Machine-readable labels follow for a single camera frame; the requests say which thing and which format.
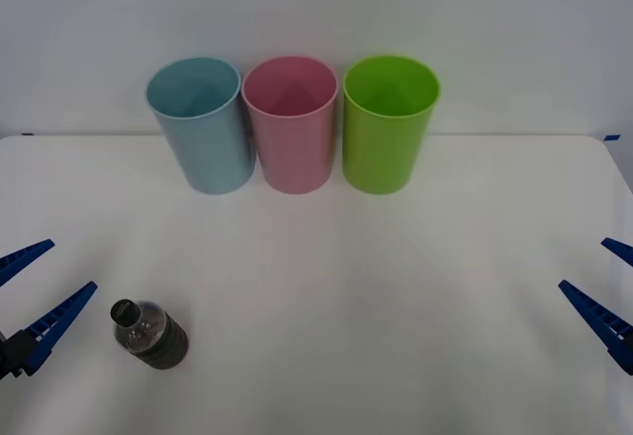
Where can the pale blue plastic bin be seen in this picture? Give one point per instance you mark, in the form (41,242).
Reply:
(207,153)

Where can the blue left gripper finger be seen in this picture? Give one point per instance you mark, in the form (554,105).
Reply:
(22,258)
(54,323)

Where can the green plastic bin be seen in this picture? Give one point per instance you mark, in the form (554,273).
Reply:
(383,153)

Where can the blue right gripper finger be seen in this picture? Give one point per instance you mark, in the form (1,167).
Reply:
(605,319)
(620,251)

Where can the pink plastic bin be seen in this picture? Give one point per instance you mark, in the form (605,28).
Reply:
(297,153)

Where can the small dark plastic bottle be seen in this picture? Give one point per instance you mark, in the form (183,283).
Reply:
(158,338)

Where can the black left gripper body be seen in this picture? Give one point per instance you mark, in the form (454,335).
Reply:
(2,358)

